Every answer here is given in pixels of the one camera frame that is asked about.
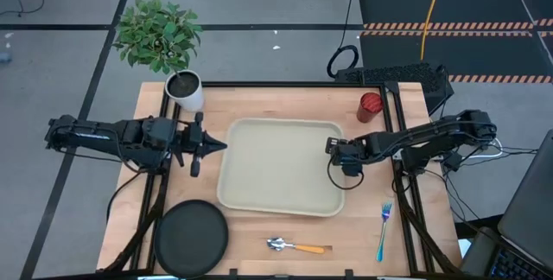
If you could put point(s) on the black mat with hazard stripes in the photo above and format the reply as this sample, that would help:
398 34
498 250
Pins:
540 5
397 8
475 55

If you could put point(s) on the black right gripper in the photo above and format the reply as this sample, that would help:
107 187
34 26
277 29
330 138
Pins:
352 149

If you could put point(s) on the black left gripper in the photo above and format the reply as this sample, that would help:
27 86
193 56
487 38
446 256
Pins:
186 139

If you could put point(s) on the dark grey desk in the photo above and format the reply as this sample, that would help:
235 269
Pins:
531 202

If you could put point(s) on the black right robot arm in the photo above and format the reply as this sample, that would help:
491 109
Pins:
432 135

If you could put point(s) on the black round plate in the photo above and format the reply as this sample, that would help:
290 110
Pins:
191 239

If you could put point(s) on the black keyboard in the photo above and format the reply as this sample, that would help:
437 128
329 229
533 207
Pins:
514 267

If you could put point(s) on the red faceted plastic cup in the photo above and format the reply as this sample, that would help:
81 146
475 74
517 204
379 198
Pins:
369 107

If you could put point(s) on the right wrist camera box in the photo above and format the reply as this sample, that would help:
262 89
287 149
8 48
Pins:
352 168

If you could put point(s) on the green leafy plant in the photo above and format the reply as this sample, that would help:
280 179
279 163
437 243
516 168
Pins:
155 33

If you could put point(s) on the beige plastic tray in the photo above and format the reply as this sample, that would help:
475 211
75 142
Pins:
281 167

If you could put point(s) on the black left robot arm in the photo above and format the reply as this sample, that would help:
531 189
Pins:
108 135

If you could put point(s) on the iridescent blue fork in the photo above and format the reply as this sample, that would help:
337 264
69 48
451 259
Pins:
384 228

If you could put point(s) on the white plant pot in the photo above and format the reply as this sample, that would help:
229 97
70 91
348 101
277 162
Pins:
186 94

